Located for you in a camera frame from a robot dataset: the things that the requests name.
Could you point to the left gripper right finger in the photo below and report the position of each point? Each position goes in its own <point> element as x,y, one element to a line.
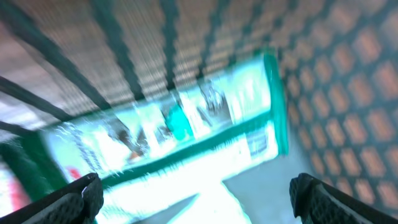
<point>316,202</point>

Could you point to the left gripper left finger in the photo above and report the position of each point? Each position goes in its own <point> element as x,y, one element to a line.
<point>76,203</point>

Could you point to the green 3M gloves package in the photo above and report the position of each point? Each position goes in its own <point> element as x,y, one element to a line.
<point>153,154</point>

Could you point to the grey plastic shopping basket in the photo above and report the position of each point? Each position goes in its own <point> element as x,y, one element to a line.
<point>337,60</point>

